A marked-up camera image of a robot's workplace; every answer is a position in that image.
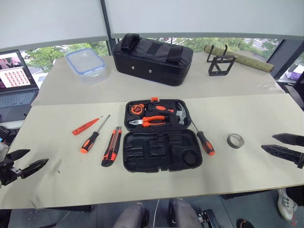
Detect black office chair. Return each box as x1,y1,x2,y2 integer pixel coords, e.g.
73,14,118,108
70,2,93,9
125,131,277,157
284,70,304,108

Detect orange handled pliers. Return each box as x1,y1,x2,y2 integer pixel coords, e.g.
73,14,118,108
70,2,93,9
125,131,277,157
128,115,167,128

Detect dark window frame post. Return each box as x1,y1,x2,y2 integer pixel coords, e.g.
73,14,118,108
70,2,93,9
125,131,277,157
99,0,114,57

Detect black metal wire stand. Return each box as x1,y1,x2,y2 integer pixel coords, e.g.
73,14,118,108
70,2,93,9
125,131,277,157
206,44,237,77

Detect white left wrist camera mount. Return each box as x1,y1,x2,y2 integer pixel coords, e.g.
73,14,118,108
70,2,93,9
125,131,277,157
0,142,10,164

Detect black floor device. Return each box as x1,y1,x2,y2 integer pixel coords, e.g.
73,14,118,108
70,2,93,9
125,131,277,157
199,209,222,228

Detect black orange handled screwdriver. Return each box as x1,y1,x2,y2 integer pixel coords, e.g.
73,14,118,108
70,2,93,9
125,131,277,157
190,120,216,156
80,114,111,153

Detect grey tape roll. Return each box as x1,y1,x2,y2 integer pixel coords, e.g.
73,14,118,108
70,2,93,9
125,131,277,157
227,133,245,149

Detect white roller blind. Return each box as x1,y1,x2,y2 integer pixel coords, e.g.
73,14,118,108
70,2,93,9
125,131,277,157
104,0,304,40
0,0,109,50

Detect black fabric bag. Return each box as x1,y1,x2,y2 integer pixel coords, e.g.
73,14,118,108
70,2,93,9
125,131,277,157
112,33,194,87

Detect clear container blue rimmed lid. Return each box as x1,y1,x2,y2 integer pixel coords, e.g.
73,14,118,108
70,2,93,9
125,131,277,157
65,48,108,86

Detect orange tester pen screwdriver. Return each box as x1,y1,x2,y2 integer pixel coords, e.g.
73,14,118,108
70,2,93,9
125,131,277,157
72,115,104,136

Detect small black device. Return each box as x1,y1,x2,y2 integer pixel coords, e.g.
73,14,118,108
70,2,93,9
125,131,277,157
0,125,11,143

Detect claw hammer black orange handle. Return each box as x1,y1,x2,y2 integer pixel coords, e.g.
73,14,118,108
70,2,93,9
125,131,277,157
145,102,189,126

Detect black orange shoe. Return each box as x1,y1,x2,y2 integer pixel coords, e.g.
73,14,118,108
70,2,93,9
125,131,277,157
236,218,255,228

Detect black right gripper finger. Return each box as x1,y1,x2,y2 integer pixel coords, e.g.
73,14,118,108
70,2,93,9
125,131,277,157
272,133,304,147
261,144,304,166

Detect white thin cable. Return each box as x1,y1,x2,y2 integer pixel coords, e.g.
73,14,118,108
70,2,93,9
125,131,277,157
153,199,161,228

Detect rolled green mat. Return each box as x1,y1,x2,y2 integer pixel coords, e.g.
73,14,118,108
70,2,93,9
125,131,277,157
204,45,275,73

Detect black tool case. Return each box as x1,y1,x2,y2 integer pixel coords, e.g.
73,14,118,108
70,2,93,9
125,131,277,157
123,96,203,173

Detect white sneaker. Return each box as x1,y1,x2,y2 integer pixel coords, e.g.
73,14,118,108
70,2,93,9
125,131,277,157
277,189,298,221

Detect grey rounded shape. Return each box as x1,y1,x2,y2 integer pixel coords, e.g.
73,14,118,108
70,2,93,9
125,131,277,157
169,199,203,228
112,204,147,228

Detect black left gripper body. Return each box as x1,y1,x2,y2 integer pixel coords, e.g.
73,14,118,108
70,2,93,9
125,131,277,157
0,154,23,187

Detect open laptop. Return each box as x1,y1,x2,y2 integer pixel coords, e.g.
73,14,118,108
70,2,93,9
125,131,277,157
0,49,40,122

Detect black orange utility knife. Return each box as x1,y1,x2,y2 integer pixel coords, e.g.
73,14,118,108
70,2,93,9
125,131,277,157
101,126,123,167

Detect orange black tape measure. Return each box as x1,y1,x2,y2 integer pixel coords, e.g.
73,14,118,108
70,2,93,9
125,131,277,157
130,104,145,116

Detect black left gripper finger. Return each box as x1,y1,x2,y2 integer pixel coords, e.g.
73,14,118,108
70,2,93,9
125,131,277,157
20,158,49,180
9,149,31,165

